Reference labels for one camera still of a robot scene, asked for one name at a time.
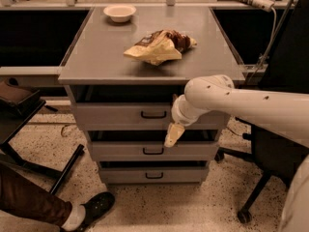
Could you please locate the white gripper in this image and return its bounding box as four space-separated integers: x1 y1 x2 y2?
164 95 210 148

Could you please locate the grey top drawer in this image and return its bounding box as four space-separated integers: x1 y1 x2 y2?
70 101 234 131

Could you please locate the grey drawer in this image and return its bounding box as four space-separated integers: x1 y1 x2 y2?
98 167 209 185
70 101 234 131
88 142 218 161

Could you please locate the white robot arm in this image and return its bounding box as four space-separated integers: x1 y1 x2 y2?
164 74 309 232

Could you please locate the grey drawer cabinet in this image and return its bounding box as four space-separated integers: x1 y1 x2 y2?
59 5 243 171

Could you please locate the grey bottom drawer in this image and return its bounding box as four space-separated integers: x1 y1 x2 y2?
98 167 209 185

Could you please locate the grey middle drawer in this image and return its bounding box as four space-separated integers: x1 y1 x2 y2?
88 142 218 161

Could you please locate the yellow brown chip bag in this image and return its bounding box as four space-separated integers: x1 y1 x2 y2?
124 30 197 66

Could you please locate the black office chair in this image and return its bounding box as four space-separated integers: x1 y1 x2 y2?
215 0 309 223

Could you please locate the black shoe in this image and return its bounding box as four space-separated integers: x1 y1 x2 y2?
61 191 115 232

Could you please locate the white sock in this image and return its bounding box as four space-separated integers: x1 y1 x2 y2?
61 205 86 231

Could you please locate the white bowl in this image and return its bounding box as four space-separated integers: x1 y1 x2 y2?
103 4 136 23

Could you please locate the black side table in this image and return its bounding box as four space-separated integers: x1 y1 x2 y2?
0 100 84 194

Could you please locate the brown trouser leg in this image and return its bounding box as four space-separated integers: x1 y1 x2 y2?
0 164 72 226

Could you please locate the brown box on table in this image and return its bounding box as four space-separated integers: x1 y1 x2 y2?
0 77 40 117

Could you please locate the white cable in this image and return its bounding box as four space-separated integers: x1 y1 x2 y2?
245 7 278 82

